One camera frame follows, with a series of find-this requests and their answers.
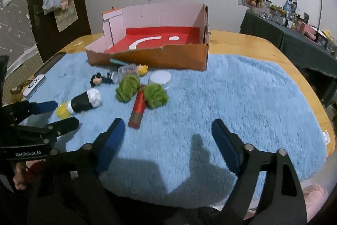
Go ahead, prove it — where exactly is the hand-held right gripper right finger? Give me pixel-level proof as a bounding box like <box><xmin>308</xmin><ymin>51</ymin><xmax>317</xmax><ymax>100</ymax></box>
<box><xmin>211</xmin><ymin>119</ymin><xmax>308</xmax><ymax>225</ymax></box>

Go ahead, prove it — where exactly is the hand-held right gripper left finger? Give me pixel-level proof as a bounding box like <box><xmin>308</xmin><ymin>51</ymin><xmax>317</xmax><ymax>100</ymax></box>
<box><xmin>29</xmin><ymin>118</ymin><xmax>126</xmax><ymax>225</ymax></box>

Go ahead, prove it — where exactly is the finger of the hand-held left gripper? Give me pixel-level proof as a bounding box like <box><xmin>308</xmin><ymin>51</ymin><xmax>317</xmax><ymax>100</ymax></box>
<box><xmin>14</xmin><ymin>117</ymin><xmax>80</xmax><ymax>148</ymax></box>
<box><xmin>1</xmin><ymin>101</ymin><xmax>59</xmax><ymax>126</ymax></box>

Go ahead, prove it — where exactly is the black bottle white ruffle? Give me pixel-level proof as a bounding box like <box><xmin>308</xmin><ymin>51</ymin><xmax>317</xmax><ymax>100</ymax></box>
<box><xmin>67</xmin><ymin>88</ymin><xmax>103</xmax><ymax>117</ymax></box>

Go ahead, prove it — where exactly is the red tube brown end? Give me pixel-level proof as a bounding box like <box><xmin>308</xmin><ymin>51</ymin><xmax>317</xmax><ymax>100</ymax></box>
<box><xmin>128</xmin><ymin>90</ymin><xmax>146</xmax><ymax>129</ymax></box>

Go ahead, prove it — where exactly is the green yarn pompom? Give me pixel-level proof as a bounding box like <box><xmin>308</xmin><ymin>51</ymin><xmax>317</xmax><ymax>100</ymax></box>
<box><xmin>115</xmin><ymin>75</ymin><xmax>141</xmax><ymax>103</ymax></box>
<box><xmin>143</xmin><ymin>83</ymin><xmax>169</xmax><ymax>109</ymax></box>

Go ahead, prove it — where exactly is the dark-haired toy figure white base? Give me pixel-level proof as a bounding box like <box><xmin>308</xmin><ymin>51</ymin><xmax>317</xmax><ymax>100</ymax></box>
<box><xmin>90</xmin><ymin>72</ymin><xmax>120</xmax><ymax>88</ymax></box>

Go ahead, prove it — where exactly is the clear plastic capsule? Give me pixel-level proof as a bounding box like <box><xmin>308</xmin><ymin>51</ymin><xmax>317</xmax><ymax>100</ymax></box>
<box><xmin>117</xmin><ymin>64</ymin><xmax>140</xmax><ymax>83</ymax></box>

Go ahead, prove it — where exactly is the white round jar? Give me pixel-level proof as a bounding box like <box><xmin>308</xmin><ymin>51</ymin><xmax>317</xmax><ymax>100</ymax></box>
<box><xmin>148</xmin><ymin>70</ymin><xmax>173</xmax><ymax>90</ymax></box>

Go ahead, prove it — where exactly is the teal plastic clip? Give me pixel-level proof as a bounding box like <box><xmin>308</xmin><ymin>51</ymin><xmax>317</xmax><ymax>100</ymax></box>
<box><xmin>109</xmin><ymin>58</ymin><xmax>129</xmax><ymax>66</ymax></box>

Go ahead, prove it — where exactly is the orange cardboard box red floor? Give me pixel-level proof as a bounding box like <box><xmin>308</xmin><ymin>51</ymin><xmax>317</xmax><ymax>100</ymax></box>
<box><xmin>86</xmin><ymin>3</ymin><xmax>210</xmax><ymax>71</ymax></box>

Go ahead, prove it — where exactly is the person's left hand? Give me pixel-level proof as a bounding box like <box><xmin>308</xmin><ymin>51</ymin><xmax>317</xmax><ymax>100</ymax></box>
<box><xmin>12</xmin><ymin>161</ymin><xmax>31</xmax><ymax>190</ymax></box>

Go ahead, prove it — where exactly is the white rectangular device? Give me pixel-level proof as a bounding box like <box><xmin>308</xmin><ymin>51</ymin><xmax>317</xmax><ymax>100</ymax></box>
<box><xmin>22</xmin><ymin>75</ymin><xmax>46</xmax><ymax>99</ymax></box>

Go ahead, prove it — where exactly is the blue fluffy mat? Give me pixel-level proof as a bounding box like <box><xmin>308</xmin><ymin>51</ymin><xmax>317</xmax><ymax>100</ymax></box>
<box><xmin>18</xmin><ymin>52</ymin><xmax>327</xmax><ymax>208</ymax></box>

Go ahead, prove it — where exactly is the dark brown door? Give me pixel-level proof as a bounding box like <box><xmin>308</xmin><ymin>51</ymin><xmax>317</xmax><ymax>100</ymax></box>
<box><xmin>26</xmin><ymin>0</ymin><xmax>92</xmax><ymax>62</ymax></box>

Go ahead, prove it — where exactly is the brown paper bag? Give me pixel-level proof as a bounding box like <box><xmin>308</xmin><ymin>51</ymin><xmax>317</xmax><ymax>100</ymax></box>
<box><xmin>54</xmin><ymin>1</ymin><xmax>79</xmax><ymax>32</ymax></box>

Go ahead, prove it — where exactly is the grey plastic bag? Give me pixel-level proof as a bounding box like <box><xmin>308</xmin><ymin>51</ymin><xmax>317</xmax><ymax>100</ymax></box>
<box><xmin>42</xmin><ymin>0</ymin><xmax>62</xmax><ymax>15</ymax></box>

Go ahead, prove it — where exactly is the pink cloth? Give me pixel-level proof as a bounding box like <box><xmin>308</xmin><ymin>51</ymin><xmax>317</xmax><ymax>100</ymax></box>
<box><xmin>245</xmin><ymin>183</ymin><xmax>329</xmax><ymax>223</ymax></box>

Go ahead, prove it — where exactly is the cluttered dark side table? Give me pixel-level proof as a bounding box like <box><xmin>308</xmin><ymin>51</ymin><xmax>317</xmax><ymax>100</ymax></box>
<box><xmin>239</xmin><ymin>9</ymin><xmax>337</xmax><ymax>107</ymax></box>

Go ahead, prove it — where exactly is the pink box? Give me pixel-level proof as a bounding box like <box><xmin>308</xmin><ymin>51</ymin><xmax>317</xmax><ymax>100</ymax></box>
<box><xmin>303</xmin><ymin>25</ymin><xmax>319</xmax><ymax>38</ymax></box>

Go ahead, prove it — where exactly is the row of small trinkets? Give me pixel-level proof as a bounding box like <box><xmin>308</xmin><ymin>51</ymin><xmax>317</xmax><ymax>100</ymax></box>
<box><xmin>250</xmin><ymin>0</ymin><xmax>337</xmax><ymax>57</ymax></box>

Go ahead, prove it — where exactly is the door handle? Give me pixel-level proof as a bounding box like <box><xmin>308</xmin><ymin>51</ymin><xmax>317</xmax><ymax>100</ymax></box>
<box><xmin>33</xmin><ymin>5</ymin><xmax>44</xmax><ymax>28</ymax></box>

